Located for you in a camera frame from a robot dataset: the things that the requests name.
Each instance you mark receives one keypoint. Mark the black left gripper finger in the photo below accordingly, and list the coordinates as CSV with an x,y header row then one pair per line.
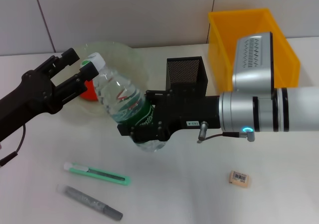
x,y
89,71
71,56

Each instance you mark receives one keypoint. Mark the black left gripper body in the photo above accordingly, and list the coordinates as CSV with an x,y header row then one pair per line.
x,y
25,99

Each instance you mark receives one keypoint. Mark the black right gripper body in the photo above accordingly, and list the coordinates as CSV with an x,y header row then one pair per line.
x,y
189,112

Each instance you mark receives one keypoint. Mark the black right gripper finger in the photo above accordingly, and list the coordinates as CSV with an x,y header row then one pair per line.
x,y
159,94
149,133

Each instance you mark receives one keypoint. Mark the clear green-label water bottle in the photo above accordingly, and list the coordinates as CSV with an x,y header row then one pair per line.
x,y
117,94

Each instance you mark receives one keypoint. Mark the black mesh pen holder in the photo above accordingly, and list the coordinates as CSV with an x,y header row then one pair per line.
x,y
199,79

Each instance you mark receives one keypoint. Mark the pale green glass fruit plate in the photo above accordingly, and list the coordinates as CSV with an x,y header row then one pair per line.
x,y
132,59

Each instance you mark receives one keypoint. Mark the green utility knife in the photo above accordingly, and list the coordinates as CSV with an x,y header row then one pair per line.
x,y
109,178

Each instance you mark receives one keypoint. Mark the beige eraser with barcode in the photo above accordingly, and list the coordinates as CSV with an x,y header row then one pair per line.
x,y
239,178

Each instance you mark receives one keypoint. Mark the grey marker pen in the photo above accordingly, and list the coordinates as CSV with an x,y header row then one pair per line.
x,y
87,200

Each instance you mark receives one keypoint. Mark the yellow plastic bin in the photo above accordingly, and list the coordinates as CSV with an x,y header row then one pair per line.
x,y
224,34

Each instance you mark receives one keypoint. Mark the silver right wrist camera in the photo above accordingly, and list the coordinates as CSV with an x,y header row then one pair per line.
x,y
251,67

